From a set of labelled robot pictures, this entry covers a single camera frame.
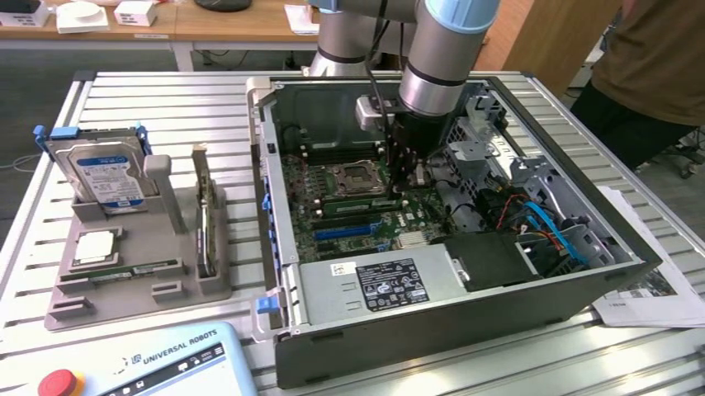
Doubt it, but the white labelled cardboard box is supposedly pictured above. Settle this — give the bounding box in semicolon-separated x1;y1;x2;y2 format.
0;10;53;28
114;0;161;28

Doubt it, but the black round object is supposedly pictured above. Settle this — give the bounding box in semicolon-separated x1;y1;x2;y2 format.
193;0;254;12

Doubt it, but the black wheeled stand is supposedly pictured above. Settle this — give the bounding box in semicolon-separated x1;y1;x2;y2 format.
666;127;705;179

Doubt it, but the black open PC case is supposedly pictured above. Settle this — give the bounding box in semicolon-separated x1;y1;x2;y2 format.
246;75;666;391

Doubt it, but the blue expansion slot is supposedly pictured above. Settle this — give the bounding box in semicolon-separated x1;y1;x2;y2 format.
313;225;374;243

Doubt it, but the light blue teach pendant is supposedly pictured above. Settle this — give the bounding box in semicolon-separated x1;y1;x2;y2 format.
0;320;261;396

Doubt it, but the hard disk blue label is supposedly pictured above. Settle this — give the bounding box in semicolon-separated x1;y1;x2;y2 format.
43;134;161;215

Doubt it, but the white paper stack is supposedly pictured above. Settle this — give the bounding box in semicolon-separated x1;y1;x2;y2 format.
597;315;705;331

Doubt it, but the blue disk caddy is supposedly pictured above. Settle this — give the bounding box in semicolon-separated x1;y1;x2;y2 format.
33;120;154;166

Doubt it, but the grey metal drive cage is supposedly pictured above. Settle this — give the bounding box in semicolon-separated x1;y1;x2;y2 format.
440;92;525;185

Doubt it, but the grey metal disk bay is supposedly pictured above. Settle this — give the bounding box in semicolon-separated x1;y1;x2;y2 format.
509;156;622;277

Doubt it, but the grey parts rack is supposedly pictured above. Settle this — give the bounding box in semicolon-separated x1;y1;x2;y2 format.
45;142;234;332

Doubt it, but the wooden cabinet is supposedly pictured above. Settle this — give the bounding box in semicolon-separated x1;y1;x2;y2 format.
473;0;626;99

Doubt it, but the white floor cable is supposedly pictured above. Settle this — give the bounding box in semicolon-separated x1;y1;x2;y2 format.
0;153;49;171

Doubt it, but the red orange wire bundle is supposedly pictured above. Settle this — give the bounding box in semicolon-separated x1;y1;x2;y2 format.
532;229;569;252

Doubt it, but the blue flat wire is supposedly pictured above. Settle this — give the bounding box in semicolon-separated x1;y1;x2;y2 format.
523;200;589;263

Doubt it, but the silver CPU socket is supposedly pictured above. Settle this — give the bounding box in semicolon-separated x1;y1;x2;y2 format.
329;158;392;197

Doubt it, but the black long expansion slot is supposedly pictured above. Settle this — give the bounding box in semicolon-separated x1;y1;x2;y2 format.
310;217;369;233

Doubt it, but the small black device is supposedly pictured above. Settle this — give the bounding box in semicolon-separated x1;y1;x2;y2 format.
0;0;45;13

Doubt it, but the printed paper sheet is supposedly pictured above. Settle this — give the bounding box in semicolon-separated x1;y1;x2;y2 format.
592;187;705;327

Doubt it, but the black wire bundle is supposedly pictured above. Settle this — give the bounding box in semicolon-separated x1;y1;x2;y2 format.
432;177;497;232

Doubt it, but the wooden desk white frame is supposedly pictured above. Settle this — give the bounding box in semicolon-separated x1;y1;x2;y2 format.
174;0;491;73
0;0;180;73

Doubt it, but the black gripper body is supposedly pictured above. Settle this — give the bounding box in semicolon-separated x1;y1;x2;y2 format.
385;111;444;166

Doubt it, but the white papers pile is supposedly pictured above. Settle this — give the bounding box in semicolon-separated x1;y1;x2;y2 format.
284;3;322;36

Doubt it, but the silver CPU chip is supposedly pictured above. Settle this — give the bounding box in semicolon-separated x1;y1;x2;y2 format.
73;230;122;264

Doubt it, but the person in brown shirt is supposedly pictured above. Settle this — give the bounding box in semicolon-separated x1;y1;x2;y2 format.
571;0;705;172

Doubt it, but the thin red wire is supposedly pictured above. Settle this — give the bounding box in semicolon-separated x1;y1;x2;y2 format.
495;193;523;232

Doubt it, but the green RAM stick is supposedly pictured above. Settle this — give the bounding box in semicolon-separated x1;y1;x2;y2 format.
66;259;182;284
321;196;403;219

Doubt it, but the graphics card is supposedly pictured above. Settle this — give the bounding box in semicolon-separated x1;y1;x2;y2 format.
190;142;224;278

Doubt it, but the grey power supply unit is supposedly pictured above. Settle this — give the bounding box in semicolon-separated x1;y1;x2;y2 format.
297;243;471;327

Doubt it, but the white floor device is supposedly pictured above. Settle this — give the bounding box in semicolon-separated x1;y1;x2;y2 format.
567;57;600;88

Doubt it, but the small silver heatsink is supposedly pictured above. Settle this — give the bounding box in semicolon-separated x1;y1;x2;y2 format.
400;230;432;249

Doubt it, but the green motherboard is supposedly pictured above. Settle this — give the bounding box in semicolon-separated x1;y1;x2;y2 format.
278;139;463;265

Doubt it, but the white round-topped box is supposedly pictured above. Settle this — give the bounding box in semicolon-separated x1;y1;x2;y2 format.
54;1;111;35

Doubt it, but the black plastic fan shroud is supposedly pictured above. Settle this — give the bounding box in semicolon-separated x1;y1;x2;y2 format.
444;230;545;294

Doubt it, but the red emergency stop button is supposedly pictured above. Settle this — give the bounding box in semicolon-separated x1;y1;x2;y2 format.
37;369;86;396

